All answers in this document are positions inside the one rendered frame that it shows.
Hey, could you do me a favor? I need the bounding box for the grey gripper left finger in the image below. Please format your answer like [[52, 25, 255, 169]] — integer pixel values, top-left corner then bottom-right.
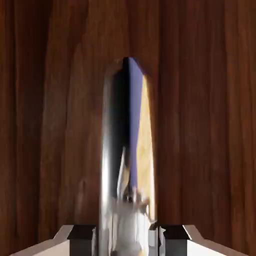
[[8, 224, 101, 256]]

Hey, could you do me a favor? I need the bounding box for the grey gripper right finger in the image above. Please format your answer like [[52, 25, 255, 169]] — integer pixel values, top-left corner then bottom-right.
[[148, 221, 250, 256]]

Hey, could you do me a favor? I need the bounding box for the curved shiny metal handle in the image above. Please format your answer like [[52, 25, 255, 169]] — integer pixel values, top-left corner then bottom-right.
[[98, 56, 159, 256]]

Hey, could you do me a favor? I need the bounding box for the dark wood drawer front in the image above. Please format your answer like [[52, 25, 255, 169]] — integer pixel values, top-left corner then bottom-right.
[[0, 0, 256, 256]]

